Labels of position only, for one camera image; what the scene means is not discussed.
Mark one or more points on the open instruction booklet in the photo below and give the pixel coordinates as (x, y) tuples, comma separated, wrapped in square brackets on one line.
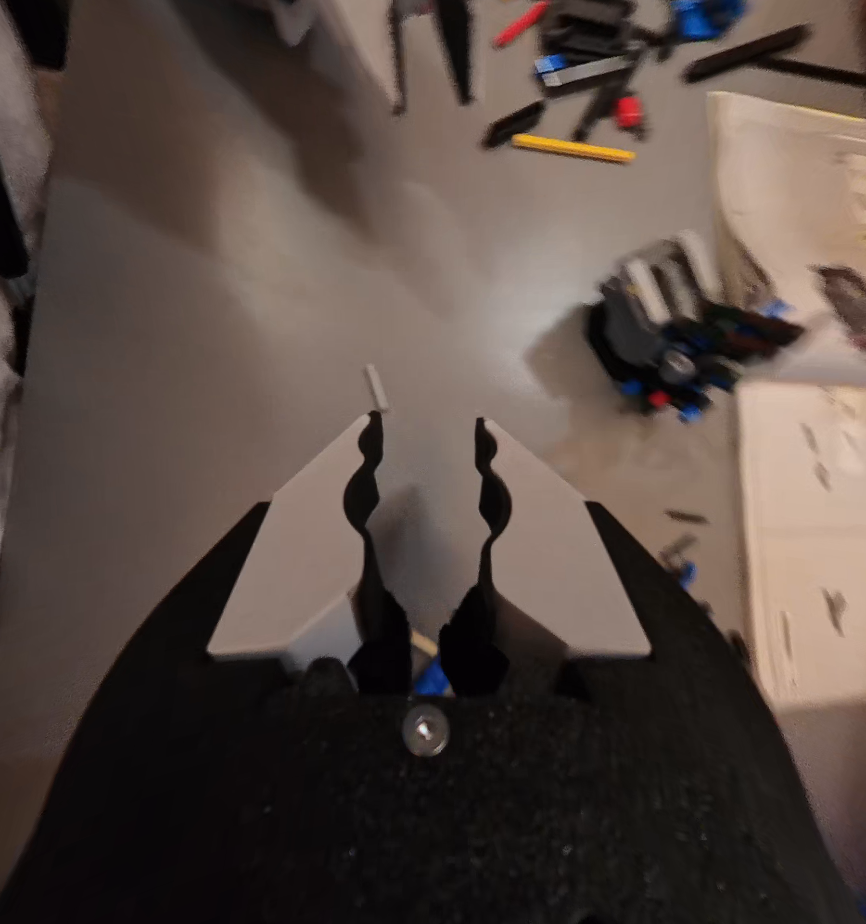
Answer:
[(815, 505)]

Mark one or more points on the grey black toy brick model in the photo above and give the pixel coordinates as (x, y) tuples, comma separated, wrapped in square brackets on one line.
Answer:
[(649, 332)]

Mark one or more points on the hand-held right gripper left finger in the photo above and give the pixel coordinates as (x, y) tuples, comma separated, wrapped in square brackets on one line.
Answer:
[(289, 577)]

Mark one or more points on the small grey toy axle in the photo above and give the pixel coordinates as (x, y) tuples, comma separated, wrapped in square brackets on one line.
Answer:
[(377, 390)]

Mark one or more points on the black toy beam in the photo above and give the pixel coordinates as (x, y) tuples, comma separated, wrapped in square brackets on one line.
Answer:
[(747, 52)]

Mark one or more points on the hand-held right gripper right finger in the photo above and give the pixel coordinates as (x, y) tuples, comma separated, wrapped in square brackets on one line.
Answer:
[(570, 577)]

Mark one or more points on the yellow toy axle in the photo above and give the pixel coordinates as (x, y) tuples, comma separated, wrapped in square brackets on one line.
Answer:
[(574, 148)]

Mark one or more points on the pile of large toy beams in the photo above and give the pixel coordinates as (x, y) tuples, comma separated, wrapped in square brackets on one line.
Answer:
[(592, 50)]

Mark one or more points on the thin black toy axle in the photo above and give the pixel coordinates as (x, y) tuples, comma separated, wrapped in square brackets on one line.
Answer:
[(815, 72)]

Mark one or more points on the pile of small toy pins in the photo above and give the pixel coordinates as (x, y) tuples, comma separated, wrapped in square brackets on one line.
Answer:
[(682, 556)]

